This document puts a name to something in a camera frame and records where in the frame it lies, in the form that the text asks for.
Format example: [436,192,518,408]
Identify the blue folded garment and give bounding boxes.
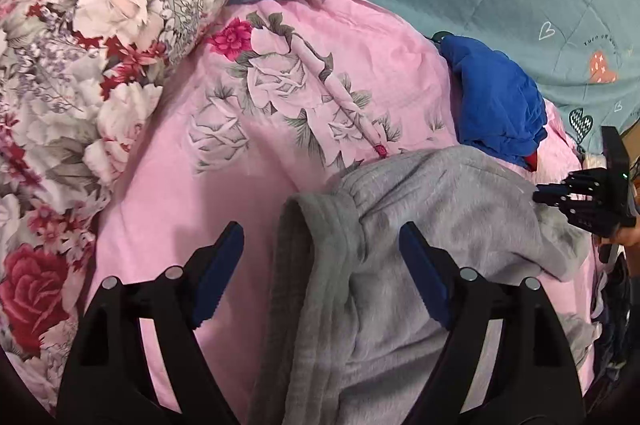
[434,32,548,169]

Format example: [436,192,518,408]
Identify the red garment under blue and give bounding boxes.
[524,152,538,172]

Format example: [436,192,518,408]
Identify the grey sweatpants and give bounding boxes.
[248,145,592,424]

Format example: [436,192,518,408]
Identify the pink floral bed sheet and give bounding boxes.
[94,0,599,424]

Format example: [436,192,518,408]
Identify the person's right hand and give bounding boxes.
[597,225,640,269]

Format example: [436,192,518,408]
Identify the floral red white quilt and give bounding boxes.
[1,0,229,413]

